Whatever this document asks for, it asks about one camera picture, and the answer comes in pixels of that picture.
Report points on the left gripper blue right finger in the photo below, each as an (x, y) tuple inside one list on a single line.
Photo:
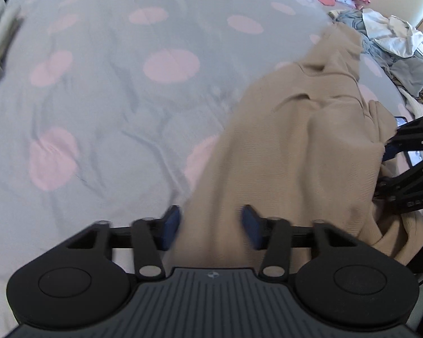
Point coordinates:
[(253, 225)]

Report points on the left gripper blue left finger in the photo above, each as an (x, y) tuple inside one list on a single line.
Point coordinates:
[(170, 225)]

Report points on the beige knit sweater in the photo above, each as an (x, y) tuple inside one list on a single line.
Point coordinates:
[(303, 145)]

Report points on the pile of unfolded clothes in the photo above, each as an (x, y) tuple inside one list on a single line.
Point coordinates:
[(395, 45)]

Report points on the grey pink-dotted bed sheet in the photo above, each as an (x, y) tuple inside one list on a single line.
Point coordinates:
[(110, 109)]

